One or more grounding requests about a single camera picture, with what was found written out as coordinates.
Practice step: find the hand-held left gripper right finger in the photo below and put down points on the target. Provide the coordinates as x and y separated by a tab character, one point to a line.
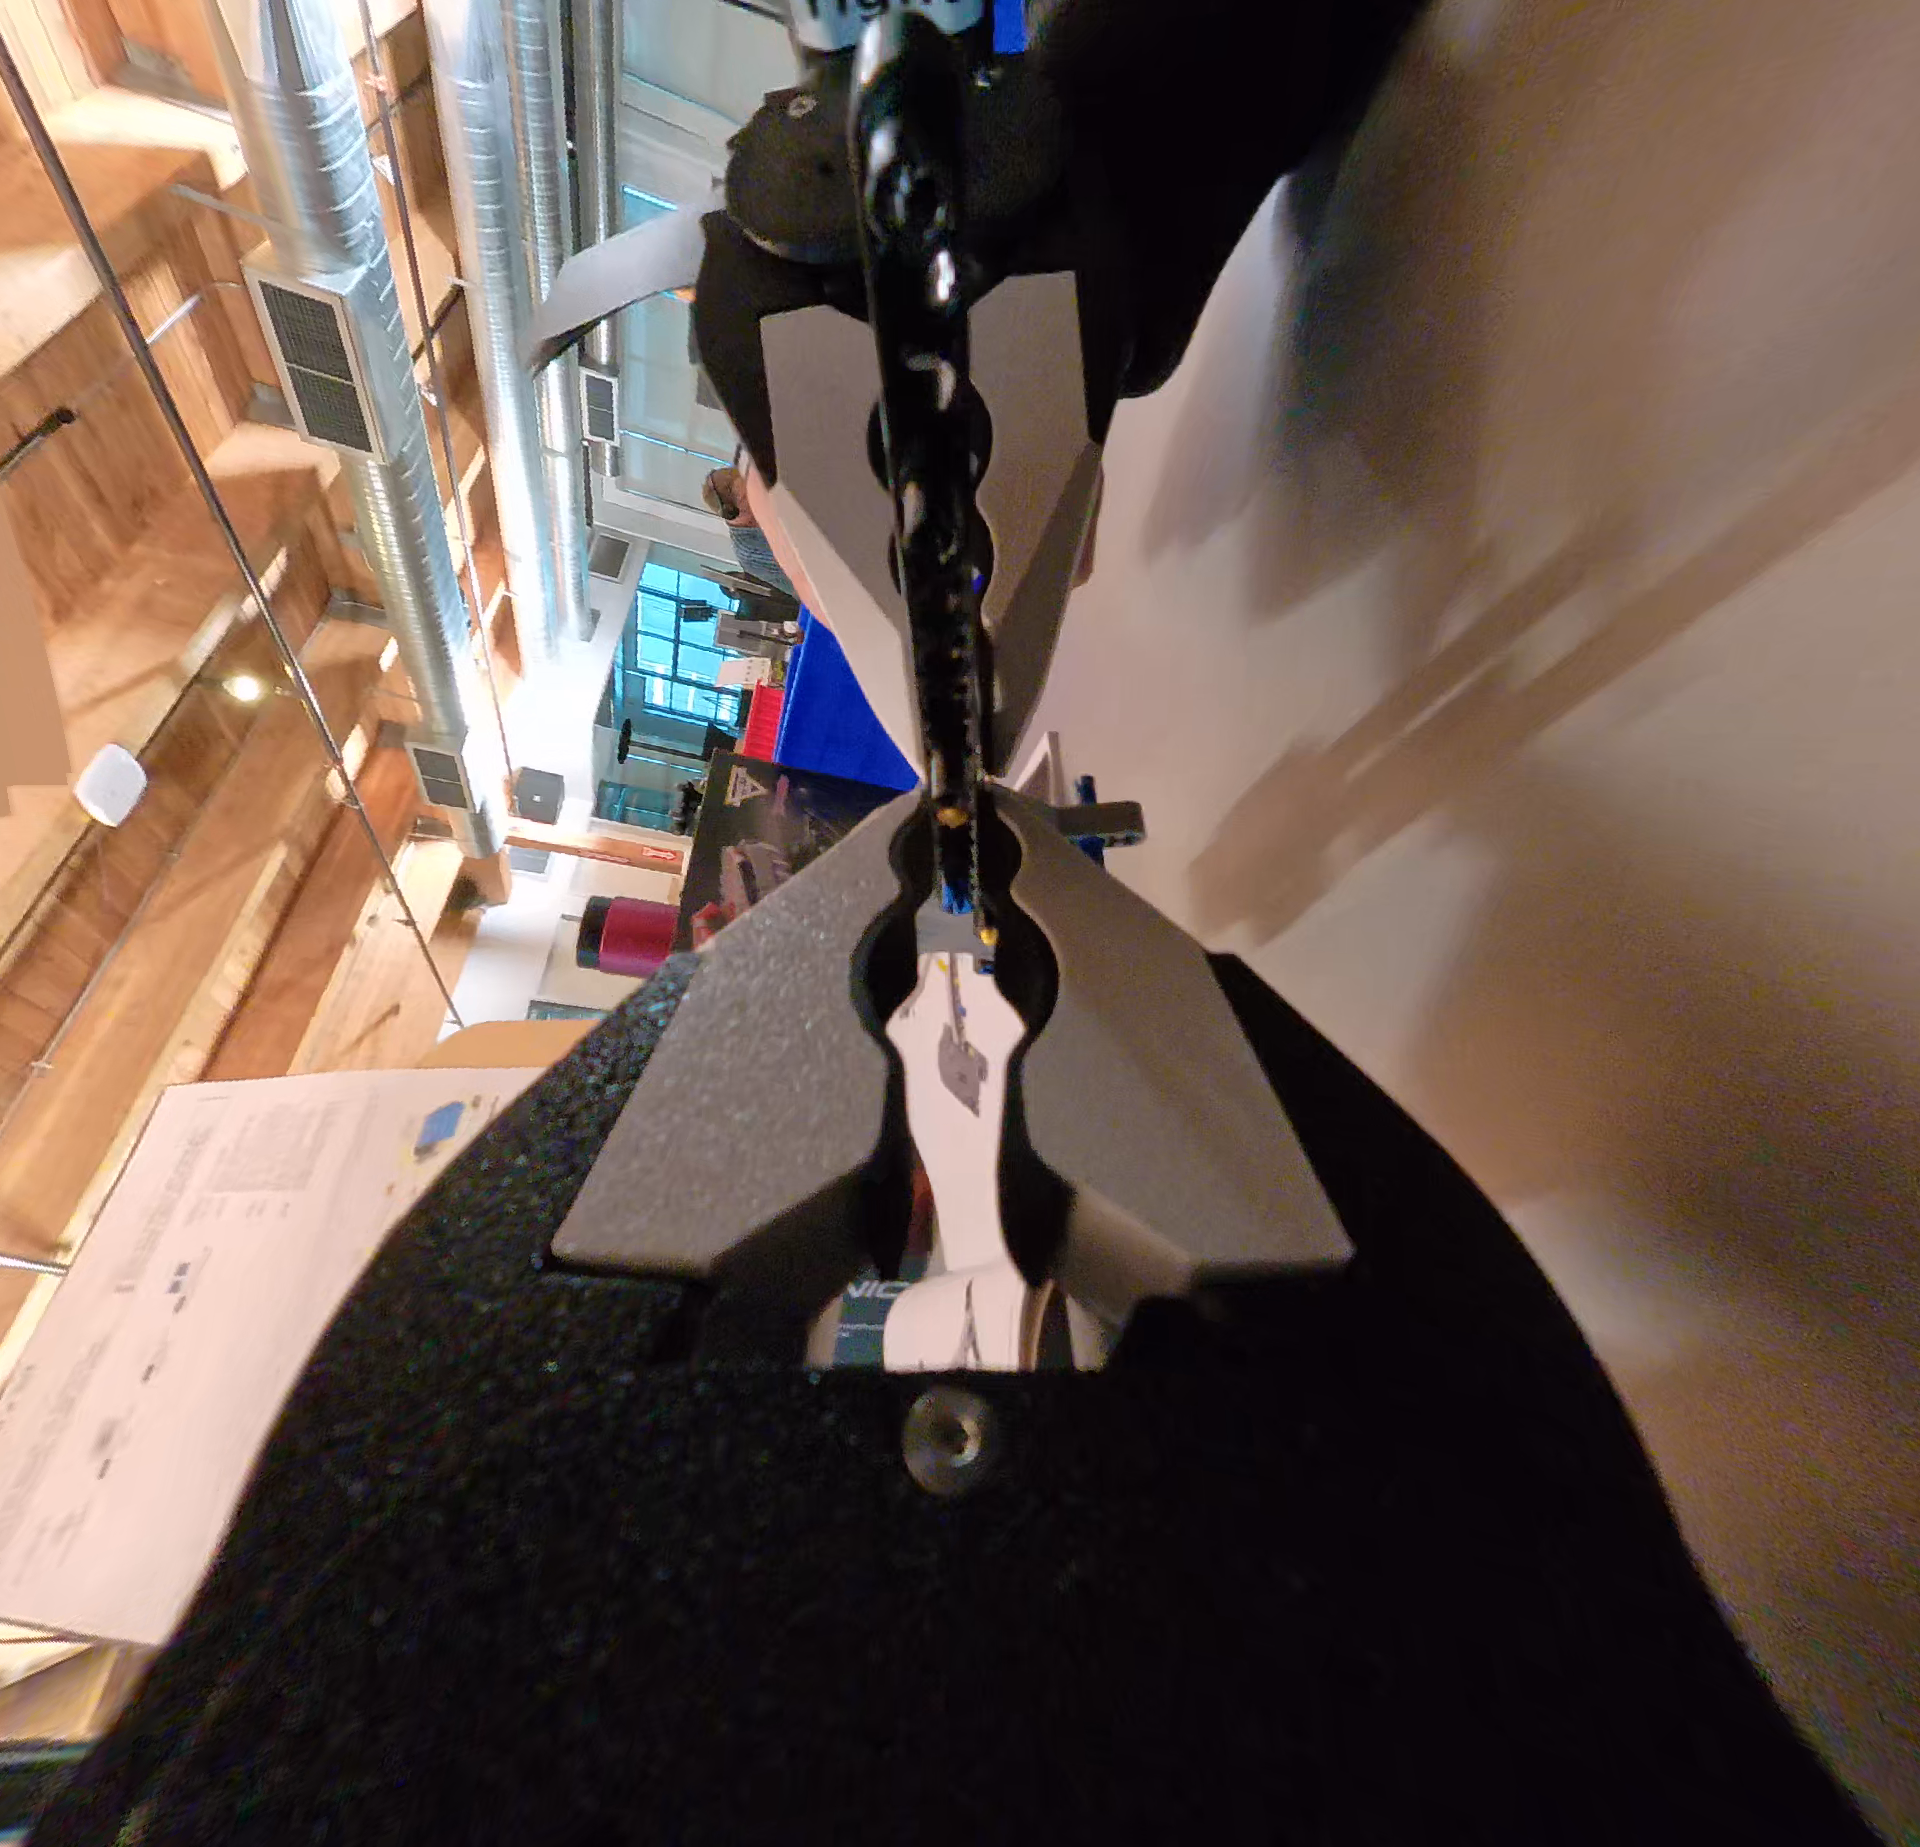
1187	1113

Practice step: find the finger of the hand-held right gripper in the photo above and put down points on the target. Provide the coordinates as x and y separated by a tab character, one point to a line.
824	422
1035	377

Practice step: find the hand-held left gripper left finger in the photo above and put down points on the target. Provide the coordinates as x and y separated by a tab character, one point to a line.
723	1098

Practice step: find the black toy brick beam assembly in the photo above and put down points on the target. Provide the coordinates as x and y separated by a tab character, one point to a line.
923	377

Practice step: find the grey connector with black axle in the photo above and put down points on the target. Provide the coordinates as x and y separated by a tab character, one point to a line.
1103	822

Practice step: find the maroon water bottle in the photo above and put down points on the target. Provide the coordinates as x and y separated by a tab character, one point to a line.
632	936

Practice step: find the instruction sheet on board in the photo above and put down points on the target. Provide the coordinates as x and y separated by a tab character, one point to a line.
509	1045

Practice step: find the white instruction booklet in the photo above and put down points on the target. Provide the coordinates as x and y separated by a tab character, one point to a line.
963	1173

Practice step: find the dark toy brick set box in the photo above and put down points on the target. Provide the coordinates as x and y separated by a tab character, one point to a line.
765	842

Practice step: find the blue bin with white label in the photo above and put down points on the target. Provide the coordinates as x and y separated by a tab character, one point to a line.
840	725

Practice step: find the red box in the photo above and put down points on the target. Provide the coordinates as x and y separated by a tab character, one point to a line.
767	720

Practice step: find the printed instruction sheet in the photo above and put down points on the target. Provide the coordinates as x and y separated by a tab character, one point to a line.
225	1277

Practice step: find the white ceiling access point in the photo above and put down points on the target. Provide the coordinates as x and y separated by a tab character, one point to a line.
109	785

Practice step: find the silver ventilation duct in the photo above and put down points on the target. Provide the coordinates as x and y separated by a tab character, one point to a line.
377	452
524	230

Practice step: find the black wall speaker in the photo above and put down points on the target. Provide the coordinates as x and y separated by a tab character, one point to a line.
540	796

